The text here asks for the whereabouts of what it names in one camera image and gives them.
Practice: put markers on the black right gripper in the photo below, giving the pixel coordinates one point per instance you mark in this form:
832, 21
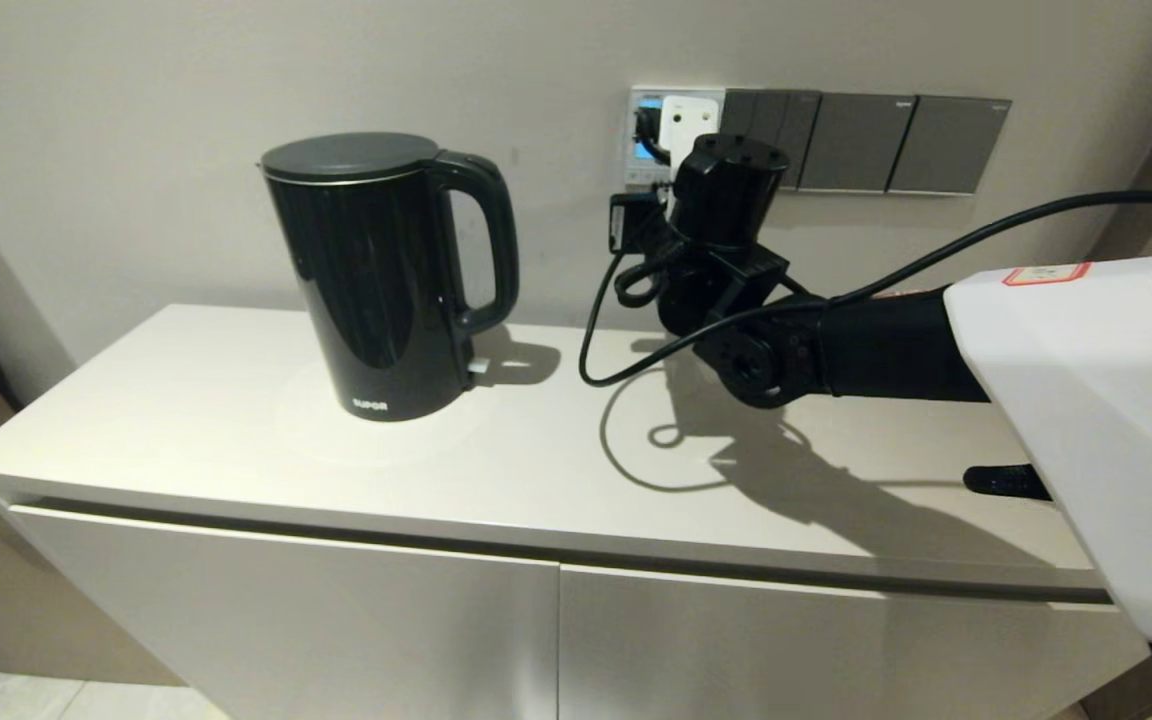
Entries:
731, 190

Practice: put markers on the white wall thermostat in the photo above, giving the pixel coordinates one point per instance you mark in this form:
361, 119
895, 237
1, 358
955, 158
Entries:
641, 172

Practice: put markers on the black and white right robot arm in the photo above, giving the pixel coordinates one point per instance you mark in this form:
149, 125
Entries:
886, 340

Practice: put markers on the black electric kettle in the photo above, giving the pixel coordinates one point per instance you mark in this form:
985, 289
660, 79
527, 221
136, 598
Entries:
376, 280

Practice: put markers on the white cabinet door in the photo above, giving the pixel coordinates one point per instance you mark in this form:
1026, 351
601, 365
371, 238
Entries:
286, 620
786, 660

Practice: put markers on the white sideboard cabinet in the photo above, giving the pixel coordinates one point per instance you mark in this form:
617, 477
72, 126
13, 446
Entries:
186, 420

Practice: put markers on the grey three-rocker wall switch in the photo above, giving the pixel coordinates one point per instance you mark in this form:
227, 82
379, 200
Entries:
766, 115

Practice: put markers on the grey wall switch plate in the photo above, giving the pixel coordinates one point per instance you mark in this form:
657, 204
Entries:
861, 140
951, 145

